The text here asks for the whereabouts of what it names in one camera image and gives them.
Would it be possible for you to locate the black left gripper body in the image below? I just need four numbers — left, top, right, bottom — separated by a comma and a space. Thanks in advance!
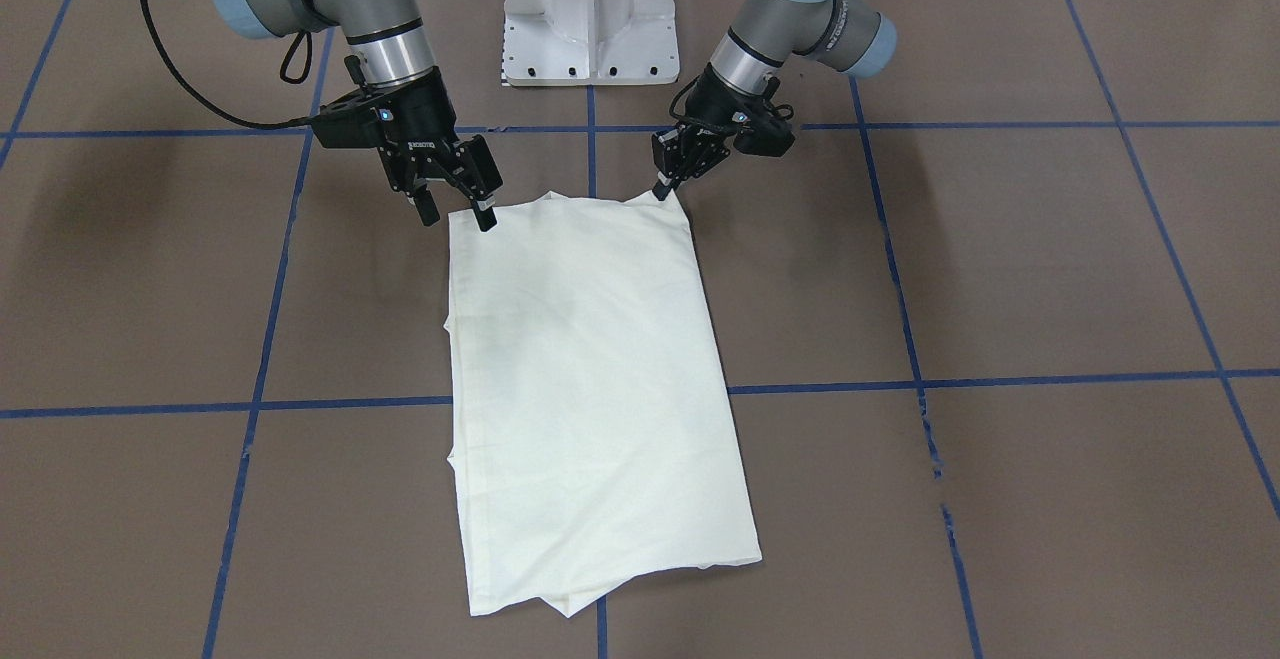
669, 65, 780, 143

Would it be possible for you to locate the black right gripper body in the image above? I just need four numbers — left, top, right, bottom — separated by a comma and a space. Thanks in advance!
365, 68, 462, 195

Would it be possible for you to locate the cream long-sleeve cat shirt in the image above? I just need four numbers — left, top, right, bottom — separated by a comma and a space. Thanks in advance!
445, 191, 762, 617

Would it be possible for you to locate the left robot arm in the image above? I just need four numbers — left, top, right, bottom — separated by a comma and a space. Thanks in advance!
652, 0, 899, 200

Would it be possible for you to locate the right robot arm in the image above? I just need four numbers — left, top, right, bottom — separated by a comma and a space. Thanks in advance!
212, 0, 502, 232

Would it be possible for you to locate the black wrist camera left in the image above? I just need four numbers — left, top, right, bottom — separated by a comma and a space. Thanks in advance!
733, 104, 795, 157

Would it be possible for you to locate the white camera stand pillar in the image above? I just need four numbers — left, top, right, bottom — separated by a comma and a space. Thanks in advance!
500, 0, 681, 88

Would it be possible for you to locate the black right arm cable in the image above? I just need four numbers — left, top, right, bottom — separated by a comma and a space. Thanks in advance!
138, 0, 346, 132

